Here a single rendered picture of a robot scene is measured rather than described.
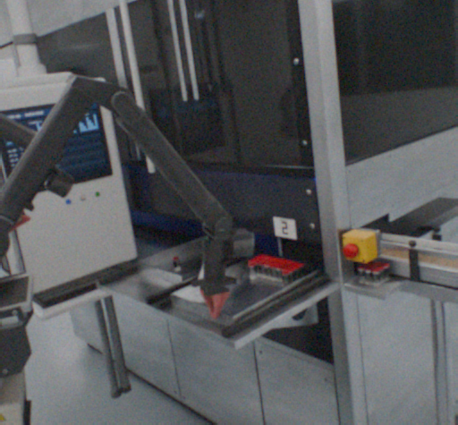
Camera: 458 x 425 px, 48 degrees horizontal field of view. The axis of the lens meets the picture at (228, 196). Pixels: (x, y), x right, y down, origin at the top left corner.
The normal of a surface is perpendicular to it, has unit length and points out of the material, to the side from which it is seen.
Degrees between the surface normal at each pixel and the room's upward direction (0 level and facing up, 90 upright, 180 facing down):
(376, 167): 90
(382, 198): 90
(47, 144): 95
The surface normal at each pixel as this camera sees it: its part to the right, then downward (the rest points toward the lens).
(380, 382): 0.66, 0.08
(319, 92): -0.73, 0.25
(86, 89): 0.43, 0.26
